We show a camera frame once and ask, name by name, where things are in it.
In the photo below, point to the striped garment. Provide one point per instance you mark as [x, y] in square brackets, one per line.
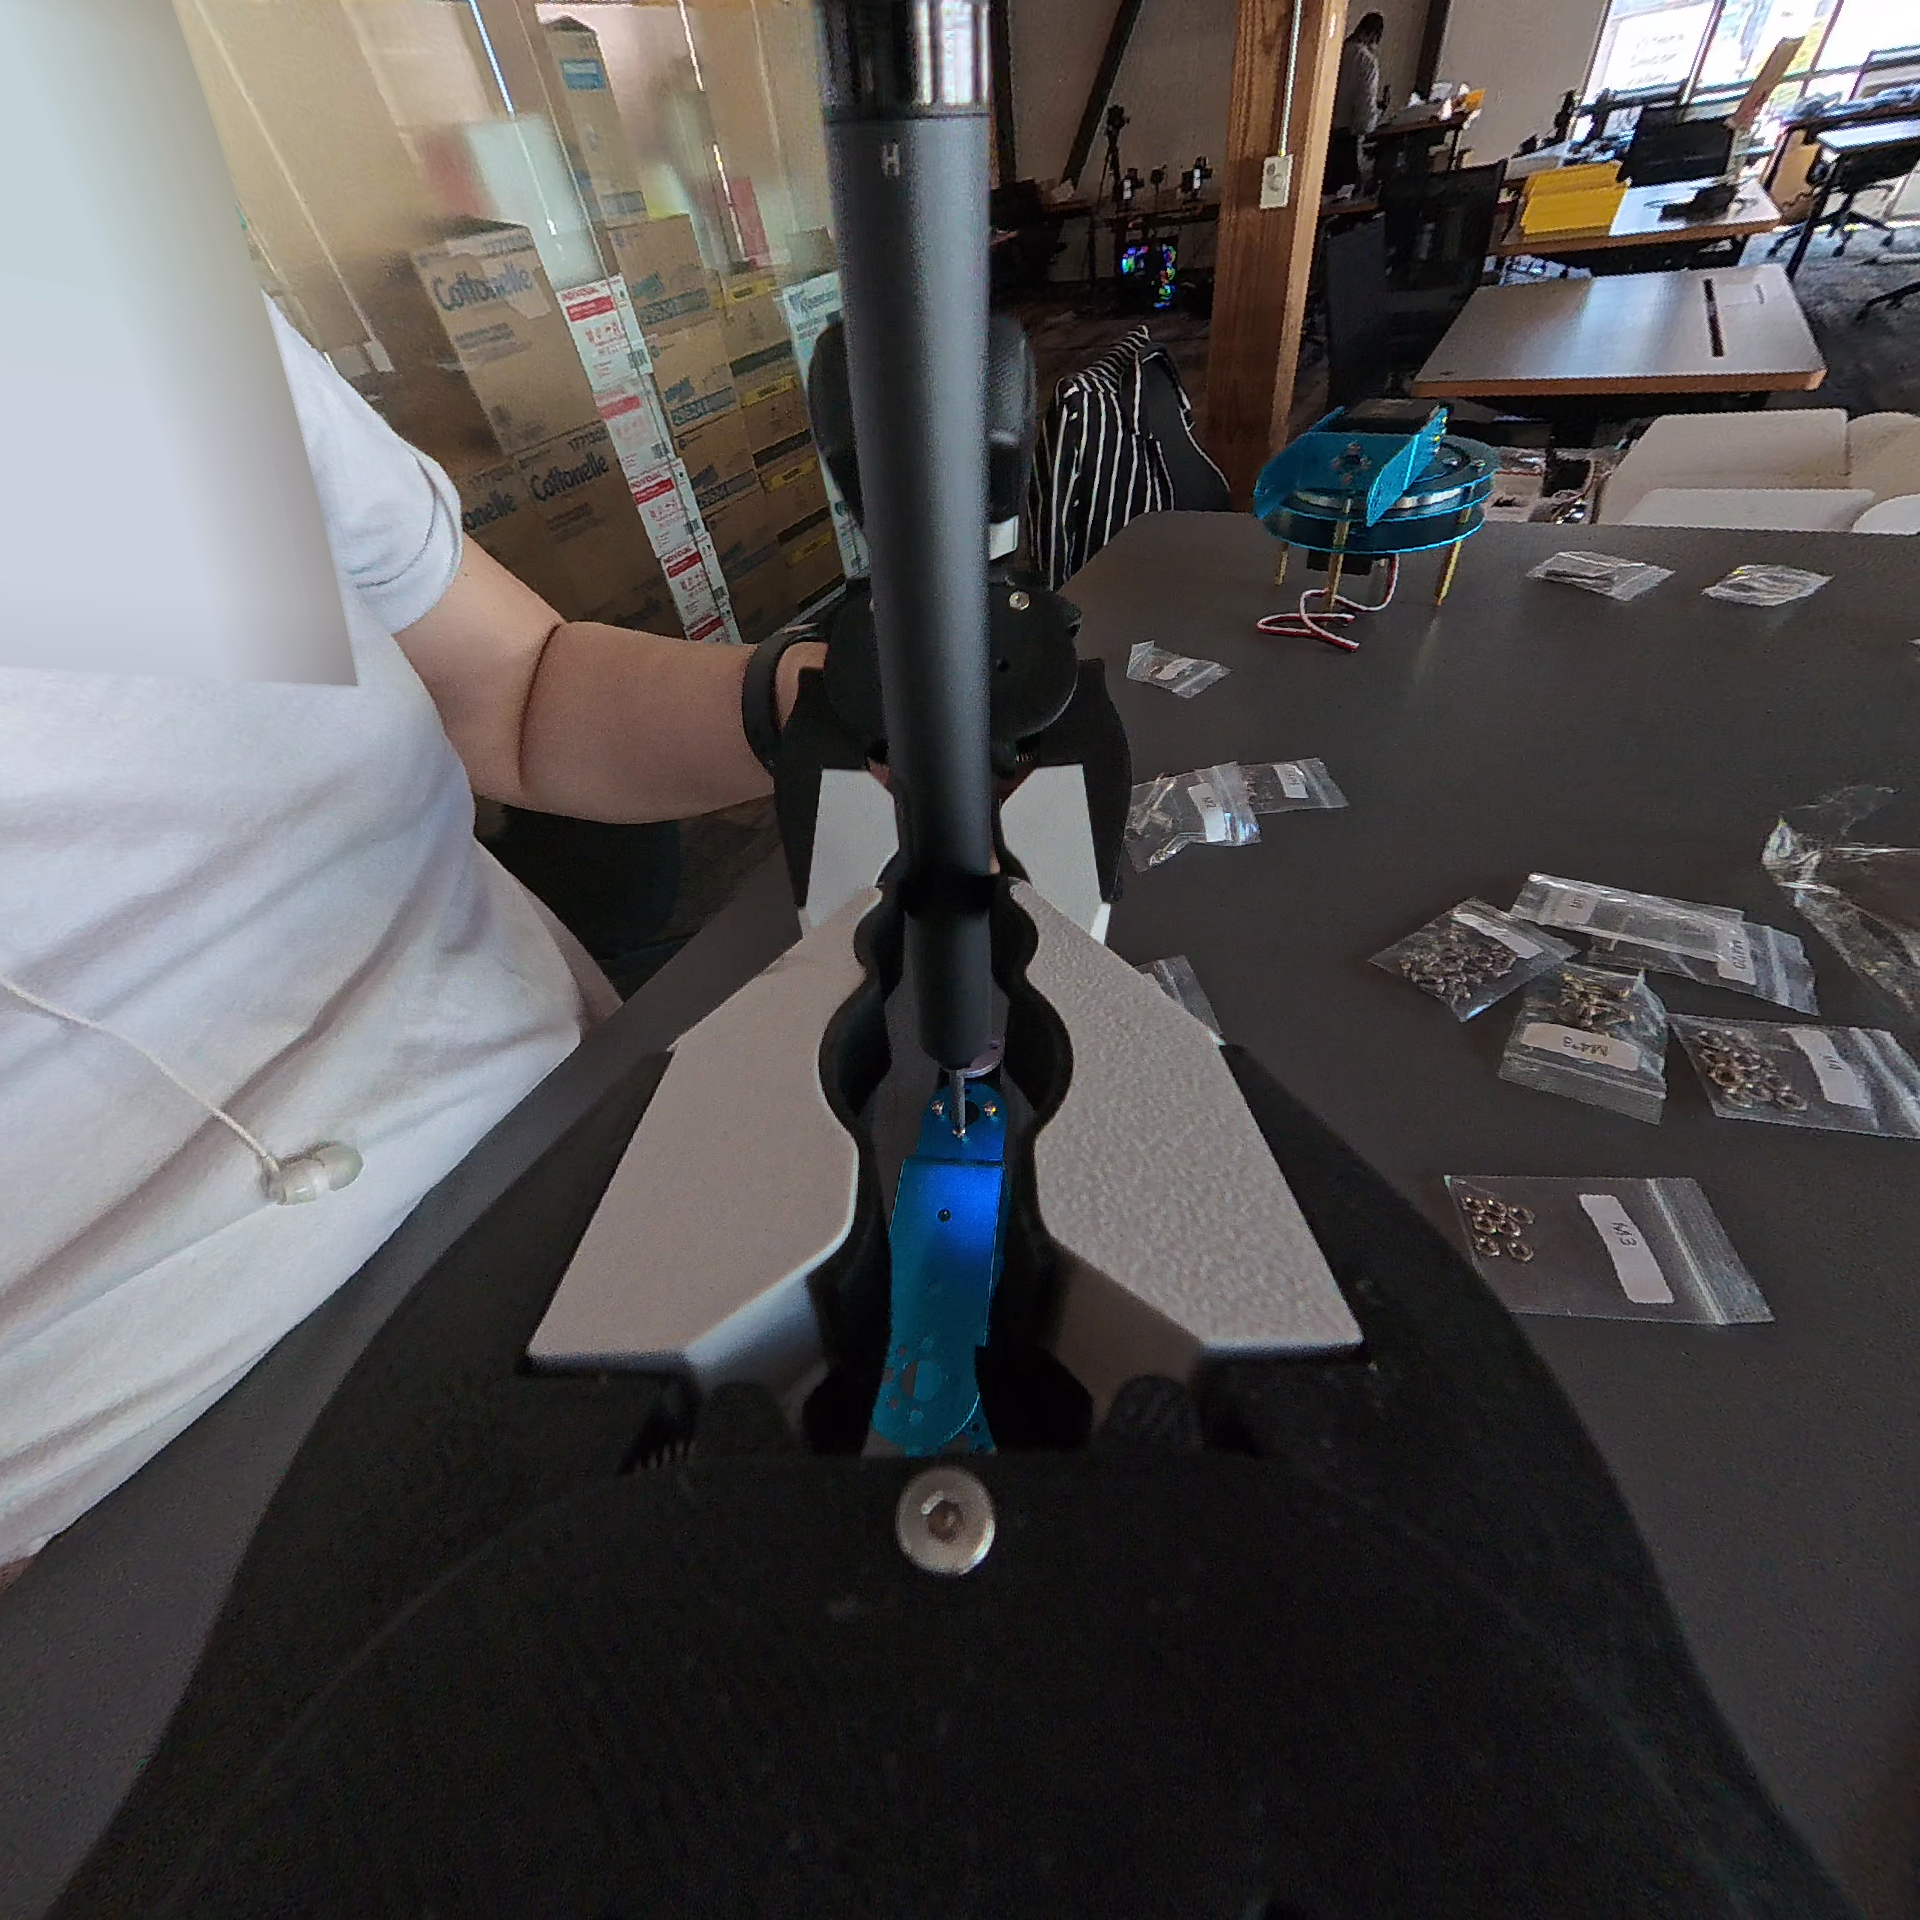
[1116, 453]

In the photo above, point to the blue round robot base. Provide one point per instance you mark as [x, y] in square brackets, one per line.
[1371, 482]

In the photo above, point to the office table with slot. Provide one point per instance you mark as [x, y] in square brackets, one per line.
[1619, 325]

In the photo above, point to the blue servo bracket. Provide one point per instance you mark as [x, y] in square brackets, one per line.
[946, 1246]

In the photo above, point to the dark grey desk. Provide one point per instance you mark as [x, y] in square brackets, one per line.
[1498, 719]

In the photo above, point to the zip bag of metal hardware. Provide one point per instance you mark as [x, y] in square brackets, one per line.
[1464, 963]
[1784, 1071]

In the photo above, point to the black office chair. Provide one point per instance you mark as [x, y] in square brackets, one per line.
[1411, 302]

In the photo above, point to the black wristband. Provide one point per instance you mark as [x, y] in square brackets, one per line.
[770, 707]

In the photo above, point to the small clear zip bag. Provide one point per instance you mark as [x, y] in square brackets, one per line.
[1186, 822]
[1596, 576]
[1291, 785]
[1183, 994]
[1667, 932]
[1768, 585]
[1176, 672]

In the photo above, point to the stack of cardboard boxes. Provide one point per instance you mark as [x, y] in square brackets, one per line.
[495, 376]

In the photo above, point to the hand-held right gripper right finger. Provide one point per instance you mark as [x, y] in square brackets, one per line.
[1186, 1187]

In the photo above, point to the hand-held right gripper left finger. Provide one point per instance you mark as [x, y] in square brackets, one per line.
[718, 1200]

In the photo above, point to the wooden pillar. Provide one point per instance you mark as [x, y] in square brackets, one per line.
[1274, 227]

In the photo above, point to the crumpled clear plastic wrap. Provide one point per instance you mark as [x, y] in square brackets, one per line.
[1853, 899]

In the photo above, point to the white open cardboard box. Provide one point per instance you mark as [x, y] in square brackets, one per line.
[1754, 473]

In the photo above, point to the black electric screwdriver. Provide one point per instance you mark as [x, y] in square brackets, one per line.
[931, 453]

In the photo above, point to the person's left forearm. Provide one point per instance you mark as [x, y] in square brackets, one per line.
[599, 707]

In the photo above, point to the person in white shirt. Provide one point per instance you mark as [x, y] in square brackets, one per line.
[227, 973]

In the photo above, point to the yellow storage bin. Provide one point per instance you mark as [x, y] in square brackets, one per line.
[1561, 204]

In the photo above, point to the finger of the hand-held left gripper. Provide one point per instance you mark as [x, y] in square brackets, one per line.
[841, 857]
[1048, 840]

